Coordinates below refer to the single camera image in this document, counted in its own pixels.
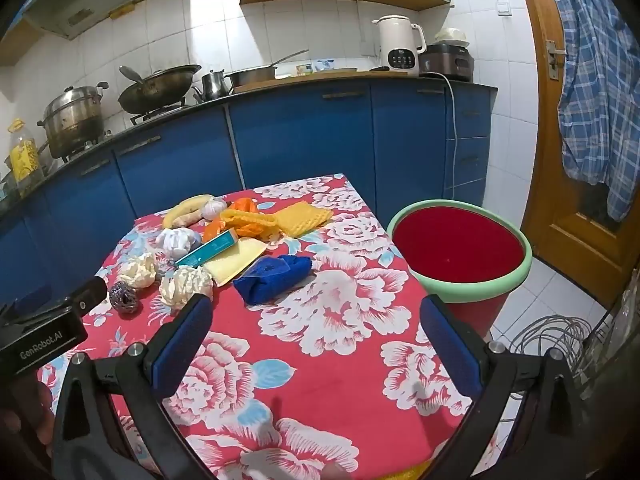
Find small steel pot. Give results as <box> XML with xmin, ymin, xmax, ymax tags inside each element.
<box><xmin>192</xmin><ymin>69</ymin><xmax>234</xmax><ymax>103</ymax></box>

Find ginger root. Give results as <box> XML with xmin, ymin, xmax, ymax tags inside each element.
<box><xmin>172</xmin><ymin>210</ymin><xmax>207</xmax><ymax>229</ymax></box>

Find red floral tablecloth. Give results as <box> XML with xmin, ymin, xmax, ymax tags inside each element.
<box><xmin>37</xmin><ymin>174</ymin><xmax>501</xmax><ymax>480</ymax></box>

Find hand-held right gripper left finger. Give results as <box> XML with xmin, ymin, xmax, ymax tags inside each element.
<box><xmin>50</xmin><ymin>292</ymin><xmax>221</xmax><ymax>480</ymax></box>

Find metal door handle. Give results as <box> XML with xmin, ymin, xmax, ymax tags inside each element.
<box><xmin>545</xmin><ymin>40</ymin><xmax>569</xmax><ymax>81</ymax></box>

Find yellow mesh net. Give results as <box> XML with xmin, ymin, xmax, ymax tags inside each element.
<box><xmin>220</xmin><ymin>209</ymin><xmax>279</xmax><ymax>241</ymax></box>

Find orange plastic bag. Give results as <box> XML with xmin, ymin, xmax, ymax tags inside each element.
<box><xmin>202</xmin><ymin>197</ymin><xmax>261</xmax><ymax>244</ymax></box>

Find white paper ball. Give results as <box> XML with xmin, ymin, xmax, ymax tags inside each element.
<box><xmin>155</xmin><ymin>227</ymin><xmax>195</xmax><ymax>261</ymax></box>

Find blue cloth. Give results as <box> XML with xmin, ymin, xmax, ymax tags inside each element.
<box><xmin>232</xmin><ymin>255</ymin><xmax>314</xmax><ymax>306</ymax></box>

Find black wok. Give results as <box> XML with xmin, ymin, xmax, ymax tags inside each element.
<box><xmin>117</xmin><ymin>64</ymin><xmax>203</xmax><ymax>115</ymax></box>

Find pale yellow paper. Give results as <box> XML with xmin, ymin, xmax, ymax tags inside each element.
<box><xmin>202</xmin><ymin>237</ymin><xmax>269</xmax><ymax>288</ymax></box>

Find gas stove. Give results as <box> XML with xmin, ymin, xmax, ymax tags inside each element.
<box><xmin>131</xmin><ymin>102</ymin><xmax>189</xmax><ymax>126</ymax></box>

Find white power cord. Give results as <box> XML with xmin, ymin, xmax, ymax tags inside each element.
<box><xmin>439</xmin><ymin>72</ymin><xmax>459</xmax><ymax>197</ymax></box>

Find long-handled frying pan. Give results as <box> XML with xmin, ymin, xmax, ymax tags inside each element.
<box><xmin>225</xmin><ymin>49</ymin><xmax>310</xmax><ymax>89</ymax></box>

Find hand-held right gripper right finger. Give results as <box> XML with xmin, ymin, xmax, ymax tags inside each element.
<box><xmin>415</xmin><ymin>294</ymin><xmax>608</xmax><ymax>480</ymax></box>

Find blue kitchen base cabinet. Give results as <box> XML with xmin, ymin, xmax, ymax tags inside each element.
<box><xmin>0</xmin><ymin>72</ymin><xmax>499</xmax><ymax>306</ymax></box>

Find steel wool scrubber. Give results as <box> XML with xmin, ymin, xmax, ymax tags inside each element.
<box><xmin>109</xmin><ymin>281</ymin><xmax>143</xmax><ymax>315</ymax></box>

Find white electric kettle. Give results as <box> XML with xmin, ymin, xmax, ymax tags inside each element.
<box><xmin>371</xmin><ymin>14</ymin><xmax>428</xmax><ymax>79</ymax></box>

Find wooden door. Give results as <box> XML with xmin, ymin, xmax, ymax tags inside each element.
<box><xmin>515</xmin><ymin>0</ymin><xmax>640</xmax><ymax>307</ymax></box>

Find yellow banana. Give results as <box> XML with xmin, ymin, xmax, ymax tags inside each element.
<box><xmin>162</xmin><ymin>194</ymin><xmax>216</xmax><ymax>229</ymax></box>

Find yellow foam sheet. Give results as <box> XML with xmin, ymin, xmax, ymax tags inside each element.
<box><xmin>272</xmin><ymin>201</ymin><xmax>334</xmax><ymax>238</ymax></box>

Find dark rice cooker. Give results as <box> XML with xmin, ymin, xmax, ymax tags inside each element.
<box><xmin>419</xmin><ymin>27</ymin><xmax>475</xmax><ymax>83</ymax></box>

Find garlic bulb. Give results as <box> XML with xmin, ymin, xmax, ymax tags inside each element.
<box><xmin>201</xmin><ymin>198</ymin><xmax>230</xmax><ymax>221</ymax></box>

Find teal and white carton box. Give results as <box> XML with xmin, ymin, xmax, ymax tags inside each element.
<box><xmin>175</xmin><ymin>230</ymin><xmax>240</xmax><ymax>269</ymax></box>

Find yellow oil bottle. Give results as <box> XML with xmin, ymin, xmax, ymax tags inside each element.
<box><xmin>7</xmin><ymin>118</ymin><xmax>44</xmax><ymax>196</ymax></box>

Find grey cable coil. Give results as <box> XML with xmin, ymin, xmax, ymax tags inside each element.
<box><xmin>510</xmin><ymin>314</ymin><xmax>601</xmax><ymax>402</ymax></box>

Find blue plaid shirt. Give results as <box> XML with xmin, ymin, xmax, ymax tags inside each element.
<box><xmin>542</xmin><ymin>0</ymin><xmax>640</xmax><ymax>224</ymax></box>

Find red bin with green rim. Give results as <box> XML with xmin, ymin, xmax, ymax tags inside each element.
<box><xmin>386</xmin><ymin>200</ymin><xmax>533</xmax><ymax>339</ymax></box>

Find steel steamer pot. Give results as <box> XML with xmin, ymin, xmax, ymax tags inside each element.
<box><xmin>37</xmin><ymin>81</ymin><xmax>110</xmax><ymax>159</ymax></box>

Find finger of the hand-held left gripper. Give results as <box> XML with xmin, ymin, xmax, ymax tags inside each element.
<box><xmin>71</xmin><ymin>276</ymin><xmax>109</xmax><ymax>319</ymax></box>

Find cream paper ball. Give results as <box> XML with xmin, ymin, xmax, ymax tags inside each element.
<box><xmin>159</xmin><ymin>266</ymin><xmax>215</xmax><ymax>310</ymax></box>
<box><xmin>117</xmin><ymin>252</ymin><xmax>159</xmax><ymax>290</ymax></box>

